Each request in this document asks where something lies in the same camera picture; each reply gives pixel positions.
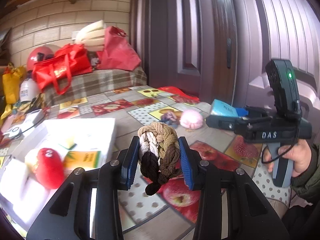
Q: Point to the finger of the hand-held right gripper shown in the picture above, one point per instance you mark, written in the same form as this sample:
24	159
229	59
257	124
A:
240	112
217	123

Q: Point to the small white device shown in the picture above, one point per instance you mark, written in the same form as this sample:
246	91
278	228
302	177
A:
15	131

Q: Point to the cream foam pads stack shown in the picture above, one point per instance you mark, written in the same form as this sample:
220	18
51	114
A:
91	36

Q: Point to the red helmet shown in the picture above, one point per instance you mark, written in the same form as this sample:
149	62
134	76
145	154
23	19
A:
37	57

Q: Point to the red plastic packet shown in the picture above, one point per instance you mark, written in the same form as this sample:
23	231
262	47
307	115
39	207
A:
180	95

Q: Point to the white cardboard box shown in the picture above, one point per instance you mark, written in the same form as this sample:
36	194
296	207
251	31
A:
82	130

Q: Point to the yellow tissue pack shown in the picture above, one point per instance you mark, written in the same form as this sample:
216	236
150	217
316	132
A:
82	158

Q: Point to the teal tissue pack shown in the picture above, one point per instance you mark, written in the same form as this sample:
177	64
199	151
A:
222	108

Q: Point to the person's right forearm green sleeve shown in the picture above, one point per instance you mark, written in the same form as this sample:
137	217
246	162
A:
310	182

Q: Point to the fruit print tablecloth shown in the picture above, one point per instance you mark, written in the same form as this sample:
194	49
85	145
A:
212	200

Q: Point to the plaid sofa cover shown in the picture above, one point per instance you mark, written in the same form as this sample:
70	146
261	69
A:
105	82

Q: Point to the person's right hand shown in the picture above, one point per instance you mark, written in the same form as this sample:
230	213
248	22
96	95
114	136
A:
302	157

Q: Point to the white plastic bottle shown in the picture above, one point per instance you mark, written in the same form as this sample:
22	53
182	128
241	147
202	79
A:
28	90

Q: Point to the person's dark clothing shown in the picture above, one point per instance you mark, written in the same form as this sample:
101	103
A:
305	222

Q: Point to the red tote bag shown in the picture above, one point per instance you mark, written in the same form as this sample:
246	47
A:
62	65

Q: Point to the small white box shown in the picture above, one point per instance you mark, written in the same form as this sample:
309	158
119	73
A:
32	117

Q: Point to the green and yellow sponge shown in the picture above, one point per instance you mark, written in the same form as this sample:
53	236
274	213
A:
67	143

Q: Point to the pink pompom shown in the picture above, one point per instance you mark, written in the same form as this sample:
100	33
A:
191	120

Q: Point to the red plush heart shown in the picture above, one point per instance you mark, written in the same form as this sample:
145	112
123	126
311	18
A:
50	170

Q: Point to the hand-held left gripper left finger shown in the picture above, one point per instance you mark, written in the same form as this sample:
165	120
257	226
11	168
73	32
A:
130	162

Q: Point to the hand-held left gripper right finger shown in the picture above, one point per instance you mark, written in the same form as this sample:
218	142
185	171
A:
186	162

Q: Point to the yellow bag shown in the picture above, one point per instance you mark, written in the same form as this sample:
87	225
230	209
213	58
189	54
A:
12	85

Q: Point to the red plastic bag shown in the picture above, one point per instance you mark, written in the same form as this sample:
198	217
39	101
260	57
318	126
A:
117	52

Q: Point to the white wall socket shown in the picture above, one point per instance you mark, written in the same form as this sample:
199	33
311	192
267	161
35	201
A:
75	35

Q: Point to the brown metal door leaf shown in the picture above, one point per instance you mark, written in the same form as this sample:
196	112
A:
187	30
275	30

